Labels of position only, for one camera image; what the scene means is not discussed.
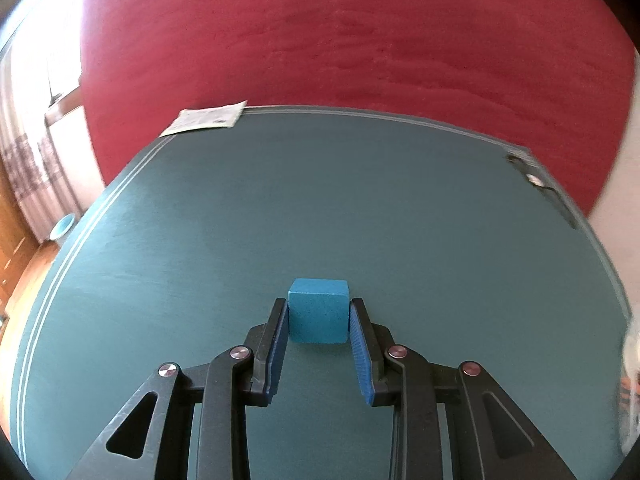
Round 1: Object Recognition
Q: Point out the small blue wedge block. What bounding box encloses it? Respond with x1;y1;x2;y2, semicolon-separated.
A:
288;278;349;344

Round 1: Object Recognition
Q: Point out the light blue waste bin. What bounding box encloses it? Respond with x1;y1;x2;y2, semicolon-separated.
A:
49;214;77;243

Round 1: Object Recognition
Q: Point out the patterned curtain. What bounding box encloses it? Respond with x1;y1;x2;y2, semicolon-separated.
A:
1;47;82;242

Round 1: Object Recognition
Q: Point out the teal table mat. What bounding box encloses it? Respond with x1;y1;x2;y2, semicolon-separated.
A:
11;107;630;479

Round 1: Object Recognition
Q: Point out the white paper leaflet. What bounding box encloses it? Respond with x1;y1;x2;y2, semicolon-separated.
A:
160;101;247;138

